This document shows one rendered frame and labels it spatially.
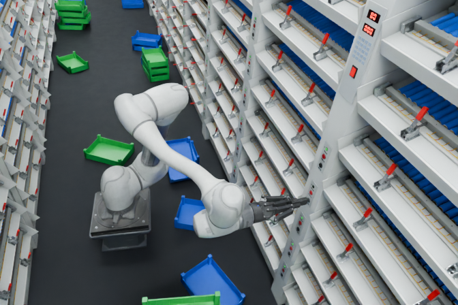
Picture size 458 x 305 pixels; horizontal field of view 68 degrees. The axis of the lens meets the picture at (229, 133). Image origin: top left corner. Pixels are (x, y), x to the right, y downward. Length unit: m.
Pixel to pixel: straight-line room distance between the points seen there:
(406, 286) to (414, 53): 0.63
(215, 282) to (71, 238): 0.88
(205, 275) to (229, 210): 1.05
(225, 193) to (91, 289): 1.23
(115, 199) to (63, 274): 0.52
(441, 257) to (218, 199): 0.58
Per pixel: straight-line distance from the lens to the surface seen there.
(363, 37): 1.02
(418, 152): 0.93
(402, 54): 0.93
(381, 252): 1.17
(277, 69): 1.50
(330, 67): 1.18
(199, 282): 2.03
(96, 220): 2.03
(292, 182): 1.52
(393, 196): 1.06
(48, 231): 2.36
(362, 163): 1.12
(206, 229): 1.19
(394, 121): 1.00
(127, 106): 1.40
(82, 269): 2.16
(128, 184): 1.88
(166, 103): 1.43
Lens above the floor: 1.81
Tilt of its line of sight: 39 degrees down
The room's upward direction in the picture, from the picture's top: 6 degrees clockwise
